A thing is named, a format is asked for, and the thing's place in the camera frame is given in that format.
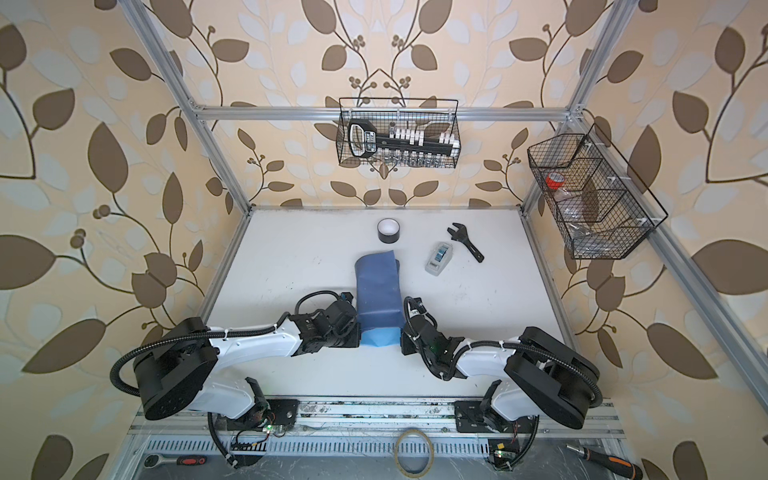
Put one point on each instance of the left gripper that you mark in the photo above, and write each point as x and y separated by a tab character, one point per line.
357	333

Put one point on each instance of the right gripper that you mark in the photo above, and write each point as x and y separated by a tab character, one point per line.
406	346

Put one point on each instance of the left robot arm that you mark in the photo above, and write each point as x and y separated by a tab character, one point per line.
185	368

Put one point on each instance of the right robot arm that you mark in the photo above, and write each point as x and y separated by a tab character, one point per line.
534	375

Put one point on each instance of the white tape dispenser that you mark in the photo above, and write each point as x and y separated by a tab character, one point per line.
439	258

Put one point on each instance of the black adjustable wrench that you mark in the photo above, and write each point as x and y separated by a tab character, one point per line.
459	233

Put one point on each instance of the black tape roll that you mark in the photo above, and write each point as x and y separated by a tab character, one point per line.
388	230

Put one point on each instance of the socket set holder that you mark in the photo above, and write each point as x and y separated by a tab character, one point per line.
365	141

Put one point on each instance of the red object in basket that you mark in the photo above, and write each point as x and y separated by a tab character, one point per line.
554	180

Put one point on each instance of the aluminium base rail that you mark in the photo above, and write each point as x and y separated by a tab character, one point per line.
436	416

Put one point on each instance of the back wire basket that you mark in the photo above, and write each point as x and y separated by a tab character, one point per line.
434	115

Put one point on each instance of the wire basket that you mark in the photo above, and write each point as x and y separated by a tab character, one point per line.
605	209
434	115

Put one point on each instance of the right wire basket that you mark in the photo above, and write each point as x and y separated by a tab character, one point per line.
605	209

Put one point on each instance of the red handled ratchet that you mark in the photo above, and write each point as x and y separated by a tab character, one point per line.
156	460

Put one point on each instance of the orange handled screwdriver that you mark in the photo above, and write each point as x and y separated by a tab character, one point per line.
616	465

